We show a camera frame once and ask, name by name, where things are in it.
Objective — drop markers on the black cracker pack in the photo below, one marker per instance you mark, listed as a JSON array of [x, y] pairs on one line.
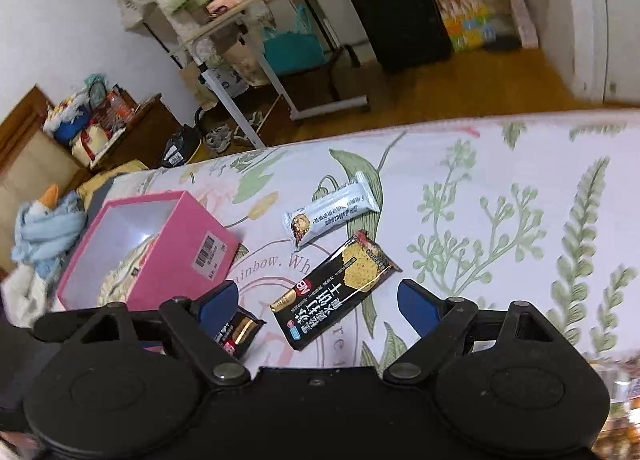
[[332, 290], [236, 336]]

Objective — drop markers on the clear peanut bag small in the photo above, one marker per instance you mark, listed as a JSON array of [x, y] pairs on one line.
[[619, 437]]

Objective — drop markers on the white door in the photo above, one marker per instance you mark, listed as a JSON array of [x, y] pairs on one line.
[[594, 46]]

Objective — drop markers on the black suitcase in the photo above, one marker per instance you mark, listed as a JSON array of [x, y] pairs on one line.
[[404, 33]]

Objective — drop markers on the brown paper bag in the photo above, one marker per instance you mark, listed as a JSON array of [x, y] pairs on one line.
[[191, 76]]

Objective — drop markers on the floral bed sheet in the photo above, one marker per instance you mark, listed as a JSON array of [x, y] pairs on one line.
[[543, 208]]

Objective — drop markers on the wooden nightstand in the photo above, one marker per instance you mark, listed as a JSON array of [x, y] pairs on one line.
[[143, 139]]

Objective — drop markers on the wooden rolling desk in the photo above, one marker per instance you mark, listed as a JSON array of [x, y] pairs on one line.
[[238, 20]]

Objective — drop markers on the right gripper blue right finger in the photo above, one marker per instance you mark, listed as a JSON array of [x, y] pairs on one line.
[[422, 309]]

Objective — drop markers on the teal shopping bag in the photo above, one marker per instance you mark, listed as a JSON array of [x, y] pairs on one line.
[[295, 50]]

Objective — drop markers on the blue goose plush toy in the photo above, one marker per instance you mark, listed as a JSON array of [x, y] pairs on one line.
[[43, 236]]

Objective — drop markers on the pink cardboard box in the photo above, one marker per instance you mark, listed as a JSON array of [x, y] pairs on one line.
[[144, 250]]

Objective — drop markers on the silver snack bar top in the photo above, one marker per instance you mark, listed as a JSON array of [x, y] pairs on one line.
[[337, 208]]

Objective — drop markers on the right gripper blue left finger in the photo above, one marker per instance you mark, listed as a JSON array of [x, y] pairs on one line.
[[214, 309]]

